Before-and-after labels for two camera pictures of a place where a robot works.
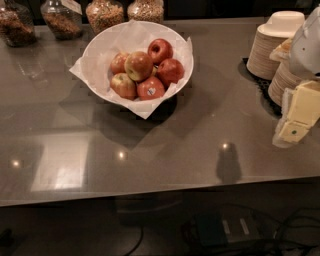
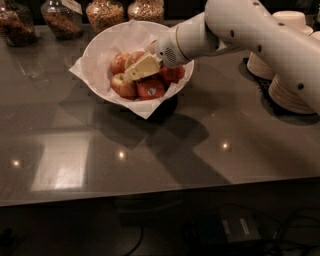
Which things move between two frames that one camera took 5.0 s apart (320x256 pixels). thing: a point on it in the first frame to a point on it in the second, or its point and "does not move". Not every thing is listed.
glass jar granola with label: x=63 y=18 does not move
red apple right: x=170 y=71 does not move
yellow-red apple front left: x=124 y=85 does not move
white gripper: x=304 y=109 to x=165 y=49
